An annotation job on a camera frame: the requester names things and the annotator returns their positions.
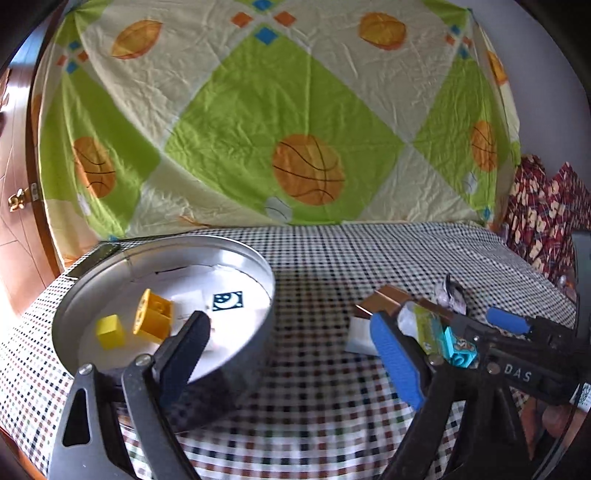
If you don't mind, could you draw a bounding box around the checkered tablecloth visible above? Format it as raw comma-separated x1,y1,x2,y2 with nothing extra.
0,222,578,480

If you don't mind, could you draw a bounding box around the brown wooden door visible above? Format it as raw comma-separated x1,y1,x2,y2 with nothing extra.
0,46,63,324

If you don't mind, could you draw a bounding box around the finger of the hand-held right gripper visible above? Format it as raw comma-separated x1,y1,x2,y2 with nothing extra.
486,307,539,337
455,315,497,356

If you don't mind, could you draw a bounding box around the silver and black wrapper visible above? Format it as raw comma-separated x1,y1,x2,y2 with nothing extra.
434,274,467,315

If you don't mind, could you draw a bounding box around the teal picture cube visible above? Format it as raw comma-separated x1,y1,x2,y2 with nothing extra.
442,327,477,368

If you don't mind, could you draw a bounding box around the patterned copper box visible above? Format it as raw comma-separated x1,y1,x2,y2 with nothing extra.
355,285,403,320

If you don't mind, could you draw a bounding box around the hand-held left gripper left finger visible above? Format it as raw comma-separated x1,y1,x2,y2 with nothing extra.
48,311,212,480

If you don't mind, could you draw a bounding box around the basketball print green bedsheet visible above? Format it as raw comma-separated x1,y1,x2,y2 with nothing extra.
30,0,522,268

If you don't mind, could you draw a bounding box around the small yellow cube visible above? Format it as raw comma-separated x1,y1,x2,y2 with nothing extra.
96,315,125,348

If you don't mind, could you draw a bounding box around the round metal tin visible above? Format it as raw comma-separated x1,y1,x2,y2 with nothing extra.
51,234,277,430

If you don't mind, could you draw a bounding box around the clear box with green label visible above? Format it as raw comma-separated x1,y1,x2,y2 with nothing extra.
398,302,448,356

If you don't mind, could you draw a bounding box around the clear-cased copper box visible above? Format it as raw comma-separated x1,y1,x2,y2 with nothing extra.
416,298,468,326

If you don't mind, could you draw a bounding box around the dark flat rectangular device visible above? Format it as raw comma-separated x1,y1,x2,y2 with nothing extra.
65,243,122,279

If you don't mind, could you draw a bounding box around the yellow studded toy block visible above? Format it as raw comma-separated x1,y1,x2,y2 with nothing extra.
134,290,175,342

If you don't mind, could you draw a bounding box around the moon print cube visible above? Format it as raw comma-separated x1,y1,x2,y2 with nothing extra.
212,291,245,312

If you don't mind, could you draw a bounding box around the red printed cloth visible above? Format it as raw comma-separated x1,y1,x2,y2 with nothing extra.
505,154,591,287

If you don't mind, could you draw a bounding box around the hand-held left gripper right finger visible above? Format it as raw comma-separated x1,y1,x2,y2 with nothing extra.
369,311,532,480

